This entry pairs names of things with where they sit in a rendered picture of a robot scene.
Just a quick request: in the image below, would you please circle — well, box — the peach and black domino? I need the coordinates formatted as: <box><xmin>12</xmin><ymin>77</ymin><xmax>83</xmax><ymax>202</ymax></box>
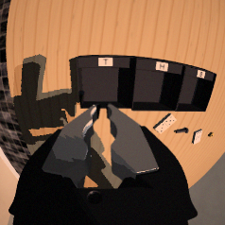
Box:
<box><xmin>193</xmin><ymin>129</ymin><xmax>202</xmax><ymax>144</ymax></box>

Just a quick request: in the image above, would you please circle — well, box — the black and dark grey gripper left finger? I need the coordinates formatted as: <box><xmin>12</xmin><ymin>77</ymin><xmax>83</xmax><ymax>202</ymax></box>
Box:
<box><xmin>9</xmin><ymin>104</ymin><xmax>100</xmax><ymax>215</ymax></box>

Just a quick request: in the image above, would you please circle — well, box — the black rack of bins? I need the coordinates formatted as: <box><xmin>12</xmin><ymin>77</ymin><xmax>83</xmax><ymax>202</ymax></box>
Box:
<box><xmin>77</xmin><ymin>55</ymin><xmax>216</xmax><ymax>112</ymax></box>

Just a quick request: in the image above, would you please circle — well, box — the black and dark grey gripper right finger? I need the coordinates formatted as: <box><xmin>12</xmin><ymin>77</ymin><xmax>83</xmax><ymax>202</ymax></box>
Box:
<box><xmin>106</xmin><ymin>103</ymin><xmax>198</xmax><ymax>220</ymax></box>

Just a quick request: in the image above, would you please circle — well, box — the white domino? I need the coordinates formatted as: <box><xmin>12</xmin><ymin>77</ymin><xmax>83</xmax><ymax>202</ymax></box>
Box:
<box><xmin>154</xmin><ymin>113</ymin><xmax>176</xmax><ymax>133</ymax></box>

